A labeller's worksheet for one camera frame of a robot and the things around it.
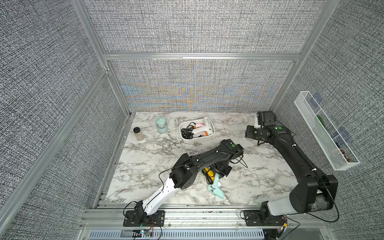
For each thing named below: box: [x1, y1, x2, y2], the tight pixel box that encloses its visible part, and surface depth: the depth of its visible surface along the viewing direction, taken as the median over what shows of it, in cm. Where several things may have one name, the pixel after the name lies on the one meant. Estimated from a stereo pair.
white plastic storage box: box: [179, 119, 216, 143], surface depth 103 cm
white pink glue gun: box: [195, 116, 210, 128], surface depth 105 cm
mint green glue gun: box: [208, 173, 225, 199], surface depth 83 cm
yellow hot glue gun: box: [202, 167, 215, 185], surface depth 85 cm
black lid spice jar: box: [133, 126, 144, 141], surface depth 100 cm
